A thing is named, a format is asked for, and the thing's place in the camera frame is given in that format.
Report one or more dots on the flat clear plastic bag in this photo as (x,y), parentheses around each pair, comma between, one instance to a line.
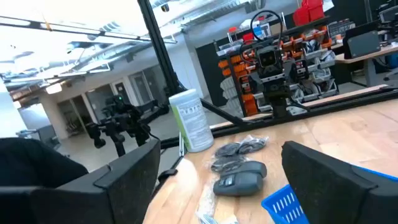
(206,202)

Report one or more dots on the crumpled plastic wrapped bundle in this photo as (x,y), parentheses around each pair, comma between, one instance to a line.
(228,164)

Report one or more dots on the white green wipes canister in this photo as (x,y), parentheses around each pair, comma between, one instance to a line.
(192,121)

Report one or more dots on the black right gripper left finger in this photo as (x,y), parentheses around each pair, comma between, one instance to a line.
(124,193)

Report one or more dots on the blue plastic basket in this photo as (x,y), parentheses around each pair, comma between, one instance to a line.
(280,205)

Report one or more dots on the black aluminium table frame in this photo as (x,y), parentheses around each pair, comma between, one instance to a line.
(161,46)

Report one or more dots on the black background robot station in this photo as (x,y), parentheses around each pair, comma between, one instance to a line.
(124,121)

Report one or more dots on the grey body wash bottle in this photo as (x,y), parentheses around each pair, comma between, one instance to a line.
(239,185)

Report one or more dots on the black disc in clear bag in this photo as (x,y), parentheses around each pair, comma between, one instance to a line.
(227,150)
(253,143)

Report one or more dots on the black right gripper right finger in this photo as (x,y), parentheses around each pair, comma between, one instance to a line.
(335,199)

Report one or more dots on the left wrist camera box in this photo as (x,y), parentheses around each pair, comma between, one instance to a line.
(269,60)

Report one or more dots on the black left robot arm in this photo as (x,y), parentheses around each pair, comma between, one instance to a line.
(280,109)

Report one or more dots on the shelf rack with orange bins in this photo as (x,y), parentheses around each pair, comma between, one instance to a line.
(242,68)

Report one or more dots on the red storage box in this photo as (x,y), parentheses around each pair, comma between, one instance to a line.
(308,12)

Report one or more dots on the wooden office desk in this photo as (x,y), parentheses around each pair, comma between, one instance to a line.
(367,56)

